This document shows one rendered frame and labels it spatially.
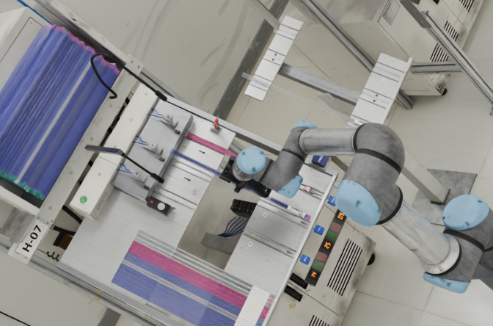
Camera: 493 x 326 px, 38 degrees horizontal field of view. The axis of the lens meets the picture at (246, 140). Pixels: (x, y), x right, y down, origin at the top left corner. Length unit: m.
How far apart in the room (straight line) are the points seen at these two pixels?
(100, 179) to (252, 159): 0.66
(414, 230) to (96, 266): 1.12
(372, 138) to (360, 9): 1.49
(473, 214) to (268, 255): 0.73
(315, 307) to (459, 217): 1.08
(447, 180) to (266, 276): 1.08
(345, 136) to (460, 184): 1.33
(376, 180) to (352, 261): 1.38
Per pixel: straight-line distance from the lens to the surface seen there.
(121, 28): 4.20
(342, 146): 1.86
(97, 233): 2.50
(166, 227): 2.46
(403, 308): 3.00
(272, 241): 2.41
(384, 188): 1.69
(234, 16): 4.64
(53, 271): 2.52
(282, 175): 2.02
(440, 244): 1.92
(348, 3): 3.24
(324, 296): 2.97
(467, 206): 2.03
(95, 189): 2.46
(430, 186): 3.03
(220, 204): 3.01
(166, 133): 2.49
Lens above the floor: 2.30
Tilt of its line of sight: 33 degrees down
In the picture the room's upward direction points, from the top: 52 degrees counter-clockwise
